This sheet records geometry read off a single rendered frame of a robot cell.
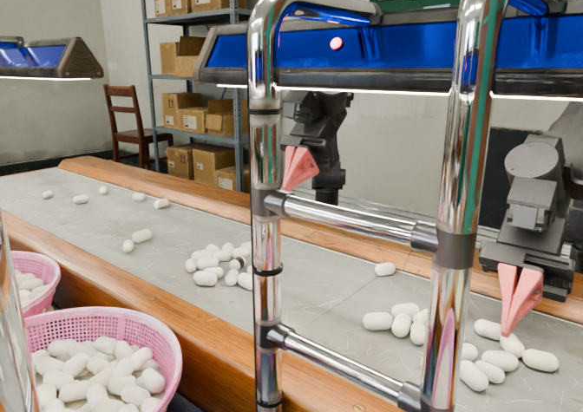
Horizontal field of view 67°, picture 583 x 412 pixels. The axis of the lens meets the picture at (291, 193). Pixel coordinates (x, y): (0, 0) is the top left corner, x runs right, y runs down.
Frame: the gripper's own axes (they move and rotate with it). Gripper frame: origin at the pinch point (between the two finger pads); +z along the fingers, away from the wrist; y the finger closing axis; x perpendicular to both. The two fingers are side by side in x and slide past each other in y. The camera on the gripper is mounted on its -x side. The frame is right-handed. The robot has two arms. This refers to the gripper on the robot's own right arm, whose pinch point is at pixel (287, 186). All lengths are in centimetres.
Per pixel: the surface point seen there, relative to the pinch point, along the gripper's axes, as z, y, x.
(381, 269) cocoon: 7.4, 20.1, 6.6
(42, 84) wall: -111, -440, 94
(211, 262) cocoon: 18.8, -2.7, -3.2
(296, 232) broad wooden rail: 3.8, -0.8, 10.3
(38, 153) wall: -55, -440, 138
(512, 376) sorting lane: 17.5, 42.0, -0.2
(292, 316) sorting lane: 21.6, 16.0, -3.6
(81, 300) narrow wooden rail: 33.5, -13.4, -11.3
